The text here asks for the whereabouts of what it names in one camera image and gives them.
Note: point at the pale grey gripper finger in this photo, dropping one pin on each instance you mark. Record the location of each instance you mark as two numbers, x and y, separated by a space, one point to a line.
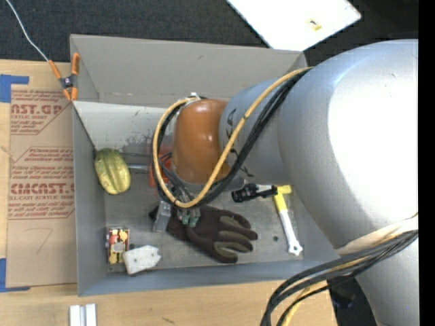
163 217
153 213

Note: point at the white plastic block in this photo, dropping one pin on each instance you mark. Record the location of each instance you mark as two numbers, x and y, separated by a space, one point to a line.
141 258

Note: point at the red and yellow packet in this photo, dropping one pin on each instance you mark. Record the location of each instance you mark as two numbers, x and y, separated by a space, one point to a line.
117 246

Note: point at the dark brown glove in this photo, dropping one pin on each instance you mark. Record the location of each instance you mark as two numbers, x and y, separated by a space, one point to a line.
217 236

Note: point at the yellow-green toy squash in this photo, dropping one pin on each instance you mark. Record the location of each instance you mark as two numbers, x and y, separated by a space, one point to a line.
112 172

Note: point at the yellow and white tool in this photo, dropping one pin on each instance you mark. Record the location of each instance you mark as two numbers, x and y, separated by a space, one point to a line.
286 221

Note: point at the brown cardboard board red print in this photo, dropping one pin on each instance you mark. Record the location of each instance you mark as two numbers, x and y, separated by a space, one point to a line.
40 168

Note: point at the grey metal bin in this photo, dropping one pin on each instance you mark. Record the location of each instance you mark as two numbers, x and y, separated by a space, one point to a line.
136 76

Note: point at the black cylinder on white bracket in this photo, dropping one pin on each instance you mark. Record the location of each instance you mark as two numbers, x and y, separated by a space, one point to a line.
246 193

